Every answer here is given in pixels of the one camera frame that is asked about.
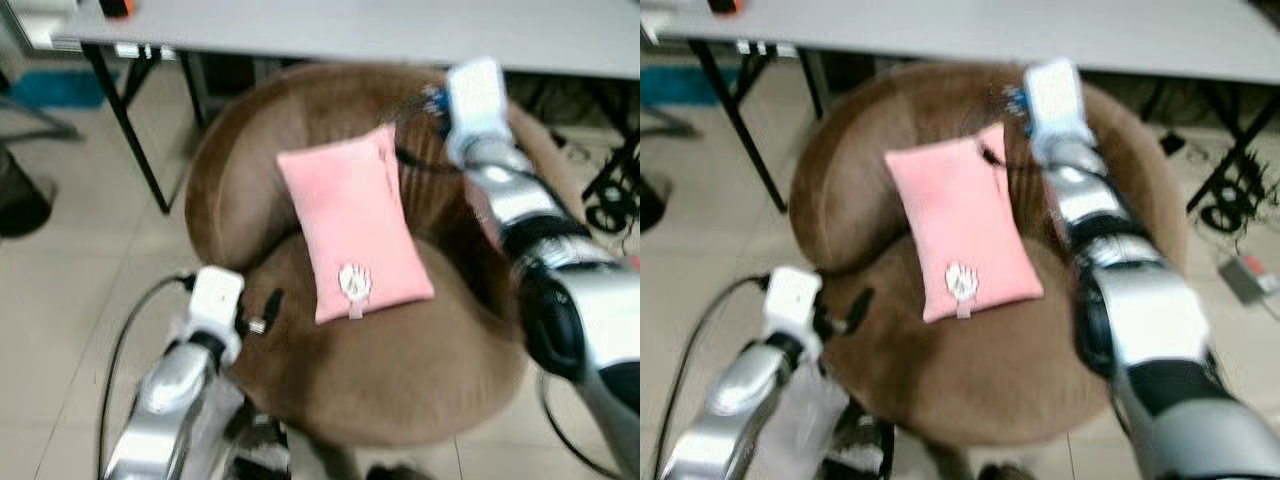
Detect pink pillow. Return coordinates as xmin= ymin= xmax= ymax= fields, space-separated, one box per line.
xmin=276 ymin=124 xmax=437 ymax=327
xmin=884 ymin=122 xmax=1045 ymax=325

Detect round brown sofa chair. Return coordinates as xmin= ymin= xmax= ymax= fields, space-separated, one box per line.
xmin=788 ymin=61 xmax=1193 ymax=448
xmin=184 ymin=61 xmax=593 ymax=448

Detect blue floor mat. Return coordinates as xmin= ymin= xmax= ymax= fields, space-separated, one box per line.
xmin=8 ymin=67 xmax=107 ymax=111
xmin=640 ymin=64 xmax=703 ymax=108

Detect grey table black legs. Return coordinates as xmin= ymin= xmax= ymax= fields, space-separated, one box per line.
xmin=54 ymin=0 xmax=641 ymax=215
xmin=640 ymin=0 xmax=1280 ymax=213

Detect black round bin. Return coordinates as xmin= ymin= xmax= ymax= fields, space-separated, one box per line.
xmin=0 ymin=144 xmax=54 ymax=240

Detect grey power strip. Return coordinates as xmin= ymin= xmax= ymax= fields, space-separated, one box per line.
xmin=1218 ymin=254 xmax=1280 ymax=309

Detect white box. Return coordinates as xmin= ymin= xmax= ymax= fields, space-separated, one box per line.
xmin=0 ymin=0 xmax=83 ymax=48

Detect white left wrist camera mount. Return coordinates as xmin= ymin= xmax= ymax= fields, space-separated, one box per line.
xmin=187 ymin=266 xmax=247 ymax=343
xmin=764 ymin=266 xmax=824 ymax=338

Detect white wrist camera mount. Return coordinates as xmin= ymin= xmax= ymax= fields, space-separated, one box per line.
xmin=764 ymin=266 xmax=824 ymax=338
xmin=187 ymin=266 xmax=247 ymax=343
xmin=444 ymin=57 xmax=513 ymax=153
xmin=1024 ymin=57 xmax=1093 ymax=153

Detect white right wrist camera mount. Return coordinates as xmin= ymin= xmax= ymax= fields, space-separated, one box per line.
xmin=444 ymin=57 xmax=513 ymax=153
xmin=1024 ymin=57 xmax=1093 ymax=153

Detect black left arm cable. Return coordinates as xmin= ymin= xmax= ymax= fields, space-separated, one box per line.
xmin=654 ymin=273 xmax=773 ymax=476
xmin=94 ymin=271 xmax=197 ymax=476

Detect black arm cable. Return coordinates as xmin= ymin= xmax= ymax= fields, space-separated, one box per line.
xmin=94 ymin=271 xmax=197 ymax=476
xmin=538 ymin=368 xmax=626 ymax=480
xmin=654 ymin=273 xmax=773 ymax=476

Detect black coiled cable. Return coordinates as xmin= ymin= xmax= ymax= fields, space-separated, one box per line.
xmin=1188 ymin=148 xmax=1280 ymax=238
xmin=583 ymin=140 xmax=641 ymax=238

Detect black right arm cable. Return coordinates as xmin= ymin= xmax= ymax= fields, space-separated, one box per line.
xmin=538 ymin=368 xmax=626 ymax=480

